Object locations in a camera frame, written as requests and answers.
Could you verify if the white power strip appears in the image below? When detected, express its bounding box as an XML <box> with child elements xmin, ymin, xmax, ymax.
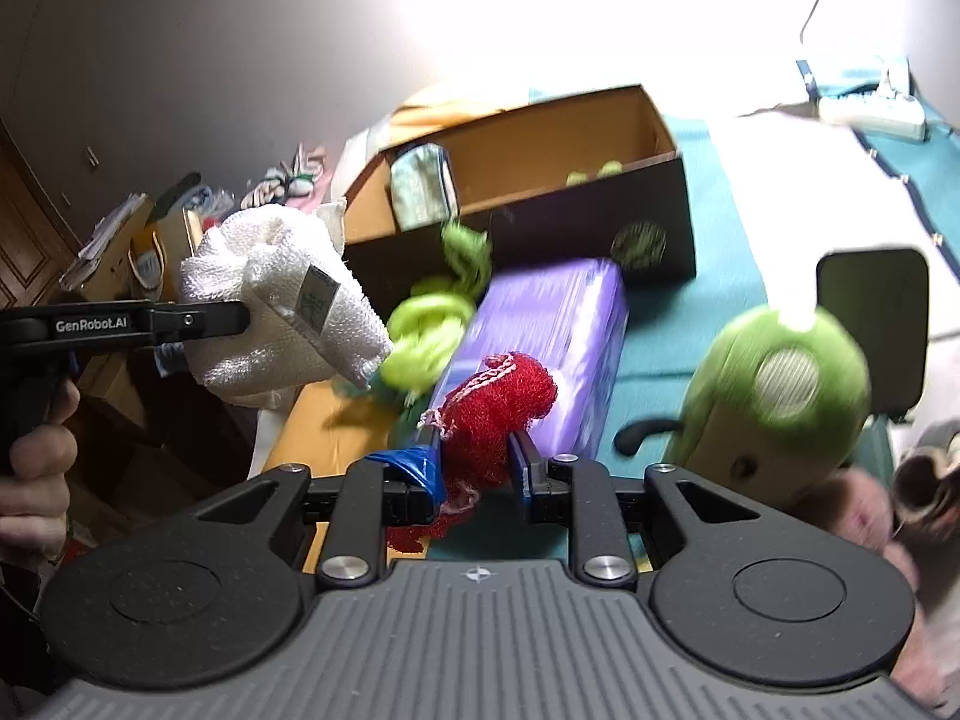
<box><xmin>816</xmin><ymin>64</ymin><xmax>928</xmax><ymax>143</ymax></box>

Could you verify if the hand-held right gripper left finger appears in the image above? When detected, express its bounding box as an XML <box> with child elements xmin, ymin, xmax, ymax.
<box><xmin>193</xmin><ymin>427</ymin><xmax>449</xmax><ymax>592</ymax></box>

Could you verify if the wooden door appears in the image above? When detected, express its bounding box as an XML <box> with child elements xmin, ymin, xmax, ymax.
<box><xmin>0</xmin><ymin>120</ymin><xmax>85</xmax><ymax>310</ymax></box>

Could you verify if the brown paper bag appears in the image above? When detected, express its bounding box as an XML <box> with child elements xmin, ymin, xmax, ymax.
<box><xmin>126</xmin><ymin>208</ymin><xmax>208</xmax><ymax>302</ymax></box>

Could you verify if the purple tissue pack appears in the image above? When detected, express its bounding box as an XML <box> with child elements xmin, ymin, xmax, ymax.
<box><xmin>431</xmin><ymin>258</ymin><xmax>629</xmax><ymax>460</ymax></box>

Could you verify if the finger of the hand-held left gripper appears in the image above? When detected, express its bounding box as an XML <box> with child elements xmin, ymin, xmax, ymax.
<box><xmin>148</xmin><ymin>300</ymin><xmax>251</xmax><ymax>352</ymax></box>

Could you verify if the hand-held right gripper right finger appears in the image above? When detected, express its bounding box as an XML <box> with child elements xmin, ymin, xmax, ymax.
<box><xmin>507</xmin><ymin>429</ymin><xmax>762</xmax><ymax>592</ymax></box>

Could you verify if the blue patterned cloth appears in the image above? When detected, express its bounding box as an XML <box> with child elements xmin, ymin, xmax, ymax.
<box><xmin>187</xmin><ymin>184</ymin><xmax>238</xmax><ymax>223</ymax></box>

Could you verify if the small green toy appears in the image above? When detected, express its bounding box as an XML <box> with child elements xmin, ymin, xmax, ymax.
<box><xmin>565</xmin><ymin>159</ymin><xmax>624</xmax><ymax>188</ymax></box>

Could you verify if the pile of papers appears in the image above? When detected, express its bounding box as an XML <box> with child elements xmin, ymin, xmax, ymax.
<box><xmin>58</xmin><ymin>193</ymin><xmax>155</xmax><ymax>291</ymax></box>

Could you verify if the person's left hand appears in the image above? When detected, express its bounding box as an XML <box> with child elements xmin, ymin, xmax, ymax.
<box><xmin>0</xmin><ymin>379</ymin><xmax>80</xmax><ymax>542</ymax></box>

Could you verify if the white towel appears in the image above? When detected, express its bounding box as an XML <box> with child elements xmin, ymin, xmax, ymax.
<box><xmin>178</xmin><ymin>199</ymin><xmax>395</xmax><ymax>410</ymax></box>

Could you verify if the green knitted rope toy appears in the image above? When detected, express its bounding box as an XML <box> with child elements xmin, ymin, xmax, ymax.
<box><xmin>377</xmin><ymin>221</ymin><xmax>494</xmax><ymax>400</ymax></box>

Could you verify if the red knitted scrubber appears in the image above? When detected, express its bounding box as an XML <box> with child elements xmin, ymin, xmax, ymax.
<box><xmin>385</xmin><ymin>351</ymin><xmax>560</xmax><ymax>557</ymax></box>

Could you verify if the green plush toy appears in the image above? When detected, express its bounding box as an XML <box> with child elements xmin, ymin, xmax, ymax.
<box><xmin>613</xmin><ymin>305</ymin><xmax>873</xmax><ymax>505</ymax></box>

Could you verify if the dark cardboard box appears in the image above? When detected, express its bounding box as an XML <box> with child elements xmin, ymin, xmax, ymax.
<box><xmin>341</xmin><ymin>85</ymin><xmax>698</xmax><ymax>302</ymax></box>

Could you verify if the pink cloth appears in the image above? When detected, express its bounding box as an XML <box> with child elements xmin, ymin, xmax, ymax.
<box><xmin>814</xmin><ymin>465</ymin><xmax>960</xmax><ymax>715</ymax></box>

